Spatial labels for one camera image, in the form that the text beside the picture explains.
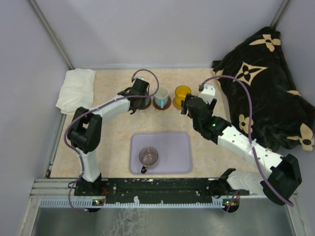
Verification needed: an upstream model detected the brown wooden coaster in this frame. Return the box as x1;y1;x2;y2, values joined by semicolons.
140;97;152;110

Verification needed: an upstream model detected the white mug blue handle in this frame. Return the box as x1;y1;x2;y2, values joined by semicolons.
154;86;169;109

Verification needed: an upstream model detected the dark wooden coaster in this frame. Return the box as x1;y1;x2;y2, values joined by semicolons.
153;96;172;111

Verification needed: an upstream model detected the woven rattan coaster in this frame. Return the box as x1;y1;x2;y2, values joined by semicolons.
172;98;183;110

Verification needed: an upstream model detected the yellow mug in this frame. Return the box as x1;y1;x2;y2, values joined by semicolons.
174;85;191;107

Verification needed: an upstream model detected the purple mug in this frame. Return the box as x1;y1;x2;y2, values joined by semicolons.
139;147;159;174

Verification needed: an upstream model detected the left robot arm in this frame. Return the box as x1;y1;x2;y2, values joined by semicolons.
66;78;150;195

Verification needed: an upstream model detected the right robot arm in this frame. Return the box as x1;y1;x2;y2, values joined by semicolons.
181;94;302;206

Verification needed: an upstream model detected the lavender plastic tray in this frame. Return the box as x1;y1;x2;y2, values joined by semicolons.
129;132;192;175

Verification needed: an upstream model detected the white folded cloth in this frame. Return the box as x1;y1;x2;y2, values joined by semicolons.
56;68;96;115

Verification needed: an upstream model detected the black floral blanket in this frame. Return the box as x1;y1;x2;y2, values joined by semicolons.
212;27;315;151

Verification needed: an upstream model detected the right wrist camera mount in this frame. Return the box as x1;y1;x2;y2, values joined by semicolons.
198;84;216;104

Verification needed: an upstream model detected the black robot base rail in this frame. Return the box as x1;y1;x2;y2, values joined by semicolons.
74;177;235;204

